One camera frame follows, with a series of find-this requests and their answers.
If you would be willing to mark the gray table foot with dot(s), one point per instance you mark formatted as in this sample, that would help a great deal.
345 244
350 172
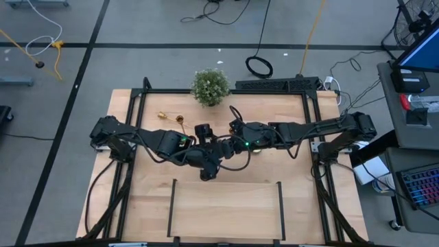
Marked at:
15 81
34 3

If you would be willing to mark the white blue cup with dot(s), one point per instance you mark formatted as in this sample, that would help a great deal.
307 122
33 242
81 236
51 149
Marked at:
382 185

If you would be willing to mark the wooden shelf riser black legs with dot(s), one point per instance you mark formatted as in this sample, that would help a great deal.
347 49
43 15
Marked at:
226 209

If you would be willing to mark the small black box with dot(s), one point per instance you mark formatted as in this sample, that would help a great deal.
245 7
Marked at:
416 116

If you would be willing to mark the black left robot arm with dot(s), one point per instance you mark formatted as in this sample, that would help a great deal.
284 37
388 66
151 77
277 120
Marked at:
151 137

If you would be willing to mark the black fan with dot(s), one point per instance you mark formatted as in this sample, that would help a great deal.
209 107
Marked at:
416 25

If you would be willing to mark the blue screen monitor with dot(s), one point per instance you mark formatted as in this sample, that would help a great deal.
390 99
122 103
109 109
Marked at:
425 51

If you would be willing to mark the gray desk with casters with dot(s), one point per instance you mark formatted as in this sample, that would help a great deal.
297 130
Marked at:
404 158

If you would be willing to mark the white charger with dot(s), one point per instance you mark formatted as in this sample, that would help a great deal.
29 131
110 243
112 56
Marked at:
328 80

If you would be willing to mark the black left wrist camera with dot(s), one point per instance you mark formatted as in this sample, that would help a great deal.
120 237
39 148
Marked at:
204 132

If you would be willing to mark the very long gold candlestick holder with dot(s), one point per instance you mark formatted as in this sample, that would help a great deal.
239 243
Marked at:
162 115

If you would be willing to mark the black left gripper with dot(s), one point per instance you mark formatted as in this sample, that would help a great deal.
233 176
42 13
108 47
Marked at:
205 158

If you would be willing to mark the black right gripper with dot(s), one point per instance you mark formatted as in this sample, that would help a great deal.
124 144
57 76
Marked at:
235 147

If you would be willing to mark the red tool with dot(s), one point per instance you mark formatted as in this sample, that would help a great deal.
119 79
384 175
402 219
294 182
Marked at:
404 102

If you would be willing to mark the black device box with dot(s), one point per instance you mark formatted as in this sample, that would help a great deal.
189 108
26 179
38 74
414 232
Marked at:
409 84

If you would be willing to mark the black aluminium table frame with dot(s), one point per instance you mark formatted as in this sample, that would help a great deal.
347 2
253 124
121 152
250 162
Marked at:
164 91

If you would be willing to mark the black caster base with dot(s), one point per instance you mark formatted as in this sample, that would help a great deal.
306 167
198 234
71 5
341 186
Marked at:
5 113

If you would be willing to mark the green potted plant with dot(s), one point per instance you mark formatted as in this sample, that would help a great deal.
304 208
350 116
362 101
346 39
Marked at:
210 87

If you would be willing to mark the black round disc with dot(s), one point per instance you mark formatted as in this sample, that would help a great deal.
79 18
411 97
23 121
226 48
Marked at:
40 64

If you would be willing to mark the white box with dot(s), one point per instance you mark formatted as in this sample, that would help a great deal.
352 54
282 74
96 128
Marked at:
374 169

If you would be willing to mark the backlit colourful keyboard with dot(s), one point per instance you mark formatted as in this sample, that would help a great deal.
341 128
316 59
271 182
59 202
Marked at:
423 187

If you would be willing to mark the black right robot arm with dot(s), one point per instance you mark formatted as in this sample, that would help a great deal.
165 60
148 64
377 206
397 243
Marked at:
308 128

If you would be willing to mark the clear plastic bag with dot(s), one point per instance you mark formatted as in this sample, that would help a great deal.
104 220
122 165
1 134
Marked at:
425 103

